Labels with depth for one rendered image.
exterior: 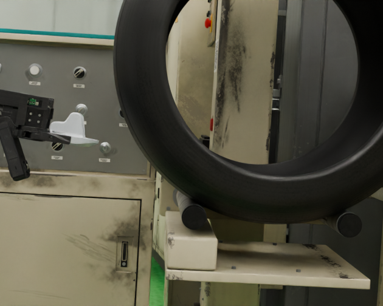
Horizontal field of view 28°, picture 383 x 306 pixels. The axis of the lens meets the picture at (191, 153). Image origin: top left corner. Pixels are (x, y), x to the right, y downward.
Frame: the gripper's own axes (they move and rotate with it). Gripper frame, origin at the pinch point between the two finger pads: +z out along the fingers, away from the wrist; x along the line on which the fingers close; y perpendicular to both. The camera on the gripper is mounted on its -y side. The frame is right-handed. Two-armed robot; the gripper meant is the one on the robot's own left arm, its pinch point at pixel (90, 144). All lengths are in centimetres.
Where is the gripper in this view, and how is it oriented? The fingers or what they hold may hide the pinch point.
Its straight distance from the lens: 143.3
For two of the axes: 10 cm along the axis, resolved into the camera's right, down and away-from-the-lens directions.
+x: -0.5, -0.5, 10.0
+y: 1.8, -9.8, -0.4
